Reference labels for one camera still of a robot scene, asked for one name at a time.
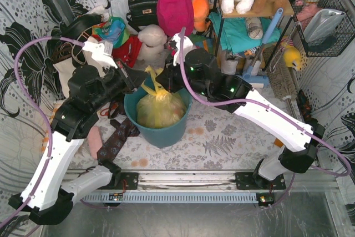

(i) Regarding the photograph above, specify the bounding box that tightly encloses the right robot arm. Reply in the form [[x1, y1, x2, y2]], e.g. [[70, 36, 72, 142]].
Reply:
[[155, 49, 324, 186]]

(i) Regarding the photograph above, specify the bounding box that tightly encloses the orange checkered towel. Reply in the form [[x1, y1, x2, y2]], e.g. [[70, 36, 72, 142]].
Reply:
[[41, 102, 63, 153]]

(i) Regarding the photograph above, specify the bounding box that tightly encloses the cream canvas tote bag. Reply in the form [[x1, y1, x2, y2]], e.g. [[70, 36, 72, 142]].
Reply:
[[51, 42, 97, 98]]

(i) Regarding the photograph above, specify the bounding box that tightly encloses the colourful printed bag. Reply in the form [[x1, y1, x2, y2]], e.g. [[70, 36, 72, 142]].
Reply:
[[92, 17, 130, 49]]

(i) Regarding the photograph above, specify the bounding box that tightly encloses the orange plush toy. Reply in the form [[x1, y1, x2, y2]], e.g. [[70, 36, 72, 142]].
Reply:
[[191, 0, 209, 32]]

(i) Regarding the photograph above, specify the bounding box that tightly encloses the dark patterned necktie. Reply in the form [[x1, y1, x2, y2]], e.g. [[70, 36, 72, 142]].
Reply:
[[97, 118, 140, 162]]

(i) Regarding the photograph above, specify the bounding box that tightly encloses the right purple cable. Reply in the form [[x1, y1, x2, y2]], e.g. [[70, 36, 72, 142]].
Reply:
[[179, 27, 352, 207]]

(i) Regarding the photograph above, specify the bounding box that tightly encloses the black leather handbag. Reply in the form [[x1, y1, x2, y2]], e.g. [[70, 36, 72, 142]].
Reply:
[[126, 0, 159, 32]]

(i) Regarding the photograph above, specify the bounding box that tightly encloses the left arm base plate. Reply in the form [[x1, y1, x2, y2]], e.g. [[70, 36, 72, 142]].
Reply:
[[104, 172, 139, 190]]

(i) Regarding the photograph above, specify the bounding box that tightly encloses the white plush bear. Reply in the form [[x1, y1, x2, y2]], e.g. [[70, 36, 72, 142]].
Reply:
[[137, 24, 168, 62]]

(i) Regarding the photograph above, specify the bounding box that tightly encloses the red striped sock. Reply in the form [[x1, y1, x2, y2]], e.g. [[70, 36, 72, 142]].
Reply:
[[273, 138, 283, 148]]

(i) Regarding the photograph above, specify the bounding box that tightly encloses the red cloth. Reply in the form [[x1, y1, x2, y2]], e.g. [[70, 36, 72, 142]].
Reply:
[[112, 35, 142, 68]]

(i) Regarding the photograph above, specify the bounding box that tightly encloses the magenta fabric bag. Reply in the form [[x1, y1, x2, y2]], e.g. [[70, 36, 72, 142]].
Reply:
[[157, 0, 194, 37]]

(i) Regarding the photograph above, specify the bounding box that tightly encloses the blue mop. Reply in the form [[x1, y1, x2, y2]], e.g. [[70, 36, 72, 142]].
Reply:
[[240, 8, 283, 88]]

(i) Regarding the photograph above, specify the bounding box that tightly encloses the yellow trash bag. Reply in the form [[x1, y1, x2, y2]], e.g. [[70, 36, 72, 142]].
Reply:
[[136, 66, 187, 129]]

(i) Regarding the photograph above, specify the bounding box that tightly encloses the teal trash bin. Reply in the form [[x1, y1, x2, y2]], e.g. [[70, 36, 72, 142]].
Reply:
[[124, 88, 192, 148]]

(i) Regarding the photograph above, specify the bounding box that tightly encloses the yellow plush duck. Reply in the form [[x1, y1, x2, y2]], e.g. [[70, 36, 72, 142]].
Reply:
[[281, 39, 301, 71]]

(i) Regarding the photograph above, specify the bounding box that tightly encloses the pink sponge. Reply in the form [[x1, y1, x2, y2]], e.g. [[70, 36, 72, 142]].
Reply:
[[87, 126, 103, 159]]

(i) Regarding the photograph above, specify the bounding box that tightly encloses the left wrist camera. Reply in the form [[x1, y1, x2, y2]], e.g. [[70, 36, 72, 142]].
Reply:
[[83, 40, 118, 69]]

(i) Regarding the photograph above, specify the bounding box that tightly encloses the black wire basket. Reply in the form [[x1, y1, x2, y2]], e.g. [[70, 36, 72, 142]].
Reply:
[[290, 0, 354, 57]]

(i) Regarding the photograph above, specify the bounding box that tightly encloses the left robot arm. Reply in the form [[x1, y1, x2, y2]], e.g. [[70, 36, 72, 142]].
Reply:
[[9, 62, 148, 225]]

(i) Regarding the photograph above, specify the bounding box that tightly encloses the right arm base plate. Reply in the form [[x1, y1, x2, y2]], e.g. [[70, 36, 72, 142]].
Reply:
[[235, 172, 286, 190]]

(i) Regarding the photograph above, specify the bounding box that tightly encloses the teal cloth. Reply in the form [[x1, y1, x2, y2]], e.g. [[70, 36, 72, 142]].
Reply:
[[209, 12, 281, 53]]

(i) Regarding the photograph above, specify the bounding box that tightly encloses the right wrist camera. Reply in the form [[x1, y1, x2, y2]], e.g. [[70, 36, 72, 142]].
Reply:
[[170, 33, 197, 67]]

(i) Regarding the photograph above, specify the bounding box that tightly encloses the silver foil pouch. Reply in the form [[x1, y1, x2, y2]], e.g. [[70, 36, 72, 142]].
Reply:
[[303, 8, 346, 43]]

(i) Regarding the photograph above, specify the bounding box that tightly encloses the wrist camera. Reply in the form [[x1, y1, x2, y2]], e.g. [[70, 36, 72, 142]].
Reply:
[[83, 40, 118, 69], [170, 33, 197, 67]]

